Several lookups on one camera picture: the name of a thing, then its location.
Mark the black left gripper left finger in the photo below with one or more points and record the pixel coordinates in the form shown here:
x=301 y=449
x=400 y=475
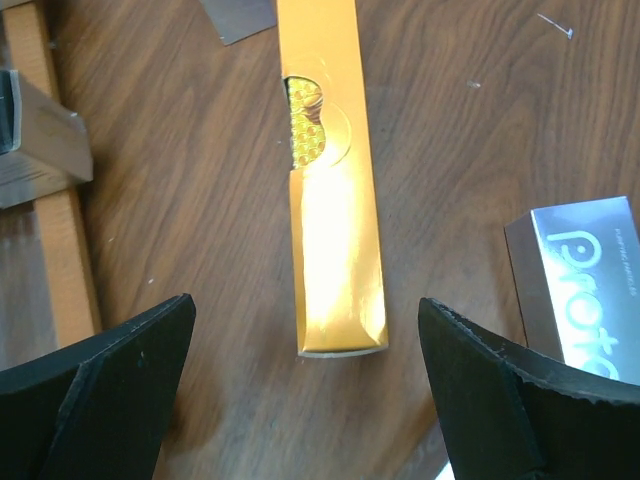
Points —
x=99 y=408

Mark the silver toothpaste box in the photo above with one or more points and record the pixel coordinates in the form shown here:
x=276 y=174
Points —
x=576 y=273
x=235 y=20

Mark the silver R&O box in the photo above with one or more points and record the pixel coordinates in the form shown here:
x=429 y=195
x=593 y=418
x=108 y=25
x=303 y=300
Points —
x=44 y=146

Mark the orange toothpaste box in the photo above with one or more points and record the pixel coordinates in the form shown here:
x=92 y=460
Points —
x=339 y=292

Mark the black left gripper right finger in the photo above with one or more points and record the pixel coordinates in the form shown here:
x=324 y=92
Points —
x=508 y=412

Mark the wooden three-tier shelf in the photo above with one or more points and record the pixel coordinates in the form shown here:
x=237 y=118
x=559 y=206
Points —
x=71 y=287

